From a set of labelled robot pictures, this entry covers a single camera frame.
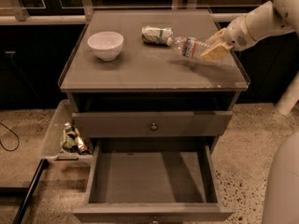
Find white ceramic bowl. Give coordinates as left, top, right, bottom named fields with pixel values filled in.
left=87, top=32, right=124, bottom=61

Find bottles inside storage bin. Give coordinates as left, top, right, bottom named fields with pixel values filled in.
left=61, top=122, right=91, bottom=155

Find open grey middle drawer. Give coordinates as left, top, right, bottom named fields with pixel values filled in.
left=73, top=138, right=234, bottom=224

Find black cable on floor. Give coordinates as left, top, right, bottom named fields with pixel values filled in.
left=0, top=121, right=21, bottom=152

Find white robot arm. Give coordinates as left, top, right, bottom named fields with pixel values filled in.
left=202, top=0, right=299, bottom=224

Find clear plastic water bottle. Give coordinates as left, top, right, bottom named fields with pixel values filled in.
left=167, top=36, right=223, bottom=64

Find crumpled white green packet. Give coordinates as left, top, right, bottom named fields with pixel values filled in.
left=141, top=26, right=173, bottom=45

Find grey wooden drawer cabinet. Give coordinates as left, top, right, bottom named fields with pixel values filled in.
left=57, top=8, right=251, bottom=224

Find closed grey top drawer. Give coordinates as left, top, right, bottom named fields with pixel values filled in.
left=72, top=111, right=233, bottom=138

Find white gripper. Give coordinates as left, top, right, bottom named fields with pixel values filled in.
left=201, top=14, right=257, bottom=61

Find black floor rail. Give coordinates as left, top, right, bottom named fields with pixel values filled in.
left=12, top=159, right=49, bottom=224

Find brass middle drawer knob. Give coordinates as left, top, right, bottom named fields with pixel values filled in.
left=151, top=216, right=159, bottom=224

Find clear plastic storage bin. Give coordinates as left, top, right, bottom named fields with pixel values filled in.
left=40, top=99, right=93, bottom=169

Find brass top drawer knob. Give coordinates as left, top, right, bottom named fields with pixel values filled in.
left=150, top=122, right=158, bottom=132

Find brass drawer knob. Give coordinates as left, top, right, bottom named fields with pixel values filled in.
left=150, top=122, right=158, bottom=132
left=151, top=216, right=159, bottom=224

